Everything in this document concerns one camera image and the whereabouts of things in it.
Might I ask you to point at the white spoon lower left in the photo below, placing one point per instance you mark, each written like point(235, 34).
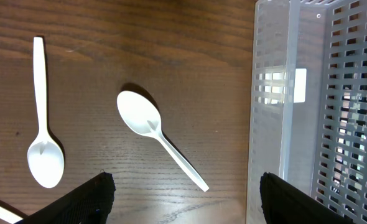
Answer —
point(8, 216)

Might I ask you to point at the clear plastic basket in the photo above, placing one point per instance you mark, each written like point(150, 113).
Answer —
point(319, 146)

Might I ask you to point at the white plastic spoon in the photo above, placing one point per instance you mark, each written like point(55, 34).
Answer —
point(142, 117)

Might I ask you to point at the white label sticker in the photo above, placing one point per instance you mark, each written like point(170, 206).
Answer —
point(300, 85)

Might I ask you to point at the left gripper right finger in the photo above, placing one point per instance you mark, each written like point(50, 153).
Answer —
point(282, 203)

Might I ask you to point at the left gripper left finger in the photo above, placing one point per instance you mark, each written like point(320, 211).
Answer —
point(90, 203)

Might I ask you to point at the small white spoon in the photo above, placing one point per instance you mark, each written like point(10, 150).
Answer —
point(45, 157)

